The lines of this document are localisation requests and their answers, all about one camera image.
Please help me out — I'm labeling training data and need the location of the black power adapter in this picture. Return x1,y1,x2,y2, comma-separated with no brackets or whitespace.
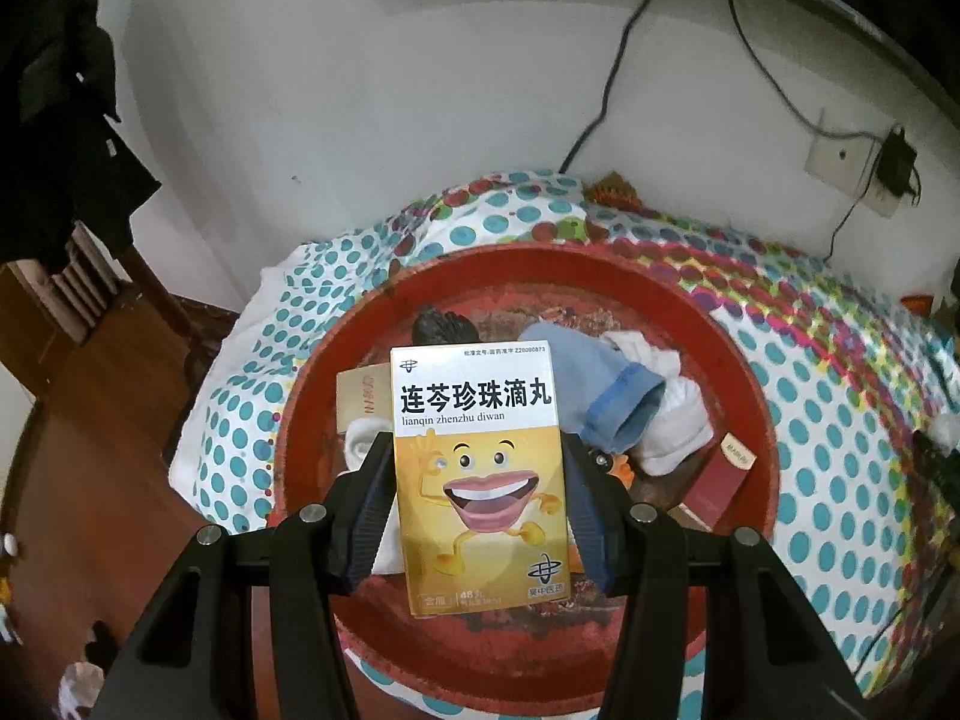
879,127,917,200

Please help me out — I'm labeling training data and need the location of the red foil wrapper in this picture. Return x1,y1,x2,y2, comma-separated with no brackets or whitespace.
587,174,644,212

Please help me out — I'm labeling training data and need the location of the white sock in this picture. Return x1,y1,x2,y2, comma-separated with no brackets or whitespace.
343,420,410,578
600,330,715,477

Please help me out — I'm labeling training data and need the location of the black plastic bag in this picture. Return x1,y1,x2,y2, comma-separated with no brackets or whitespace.
411,307,500,350

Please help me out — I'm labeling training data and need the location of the black looping cable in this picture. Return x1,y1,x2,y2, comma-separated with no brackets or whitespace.
721,0,886,143

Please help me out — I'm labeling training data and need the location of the yellow medicine box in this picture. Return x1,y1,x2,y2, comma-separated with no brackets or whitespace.
390,341,575,614

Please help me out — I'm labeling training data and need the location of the white crumpled paper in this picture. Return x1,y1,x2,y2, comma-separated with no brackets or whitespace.
58,660,110,717

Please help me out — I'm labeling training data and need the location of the black hanging cable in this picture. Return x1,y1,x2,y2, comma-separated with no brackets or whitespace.
556,0,670,172

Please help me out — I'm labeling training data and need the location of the white power wall socket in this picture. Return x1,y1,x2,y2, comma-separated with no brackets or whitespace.
862,165,912,220

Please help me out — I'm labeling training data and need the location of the white single-hole wall plate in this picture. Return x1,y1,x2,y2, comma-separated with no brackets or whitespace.
804,111,880,192

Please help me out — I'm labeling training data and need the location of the orange toy fish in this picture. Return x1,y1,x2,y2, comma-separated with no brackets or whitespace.
600,454,638,492

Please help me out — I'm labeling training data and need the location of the dark hanging clothing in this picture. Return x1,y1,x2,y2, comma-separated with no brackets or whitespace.
0,0,164,267

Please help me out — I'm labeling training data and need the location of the red and tan small box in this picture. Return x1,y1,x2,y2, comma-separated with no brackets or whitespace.
679,431,757,533

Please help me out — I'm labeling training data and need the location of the black adapter cable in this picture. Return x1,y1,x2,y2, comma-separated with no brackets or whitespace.
823,154,886,265

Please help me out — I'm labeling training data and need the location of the beige cardboard box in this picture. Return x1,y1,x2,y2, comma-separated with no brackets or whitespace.
335,364,395,436

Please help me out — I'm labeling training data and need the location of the blue sock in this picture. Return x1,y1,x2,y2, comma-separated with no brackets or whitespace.
517,322,668,458

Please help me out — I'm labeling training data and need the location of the polka dot tablecloth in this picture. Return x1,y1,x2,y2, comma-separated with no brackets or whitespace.
169,169,960,720

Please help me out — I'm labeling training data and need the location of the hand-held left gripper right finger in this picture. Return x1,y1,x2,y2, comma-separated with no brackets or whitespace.
559,431,871,720

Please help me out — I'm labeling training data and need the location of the wooden chair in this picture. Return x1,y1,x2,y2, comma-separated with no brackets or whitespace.
0,229,226,481

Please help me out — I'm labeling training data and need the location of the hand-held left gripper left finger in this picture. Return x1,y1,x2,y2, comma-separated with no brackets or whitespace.
94,431,398,720

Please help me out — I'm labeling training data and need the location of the red round tray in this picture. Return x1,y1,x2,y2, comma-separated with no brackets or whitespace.
268,241,781,702

